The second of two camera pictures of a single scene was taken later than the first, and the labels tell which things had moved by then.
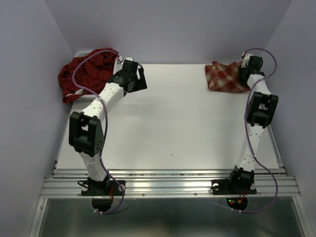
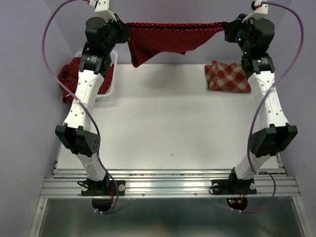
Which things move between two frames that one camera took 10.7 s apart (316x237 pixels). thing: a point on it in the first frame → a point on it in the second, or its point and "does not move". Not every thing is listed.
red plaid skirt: x=224 y=78 does not move
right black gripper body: x=241 y=73 → x=241 y=32
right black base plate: x=223 y=187 does not move
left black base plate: x=105 y=187 does not move
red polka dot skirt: x=94 y=72 → x=148 y=40
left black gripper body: x=135 y=86 → x=115 y=33
